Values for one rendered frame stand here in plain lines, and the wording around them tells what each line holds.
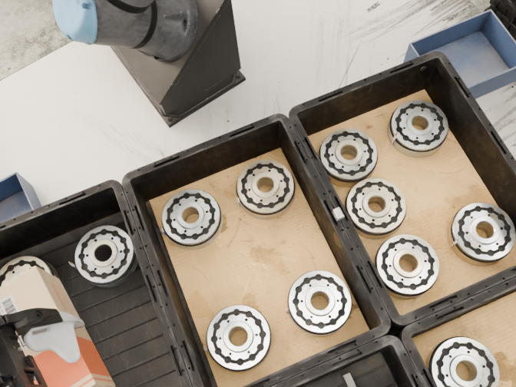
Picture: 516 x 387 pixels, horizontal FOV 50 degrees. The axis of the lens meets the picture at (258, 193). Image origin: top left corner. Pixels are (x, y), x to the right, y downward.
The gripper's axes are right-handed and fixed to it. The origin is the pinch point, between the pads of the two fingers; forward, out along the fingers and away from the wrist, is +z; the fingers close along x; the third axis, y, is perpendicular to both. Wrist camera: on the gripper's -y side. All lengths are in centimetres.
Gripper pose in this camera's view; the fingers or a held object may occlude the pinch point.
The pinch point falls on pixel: (25, 353)
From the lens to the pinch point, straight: 72.0
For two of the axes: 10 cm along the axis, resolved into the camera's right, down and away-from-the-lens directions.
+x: 8.3, -5.3, 1.6
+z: 0.5, 3.6, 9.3
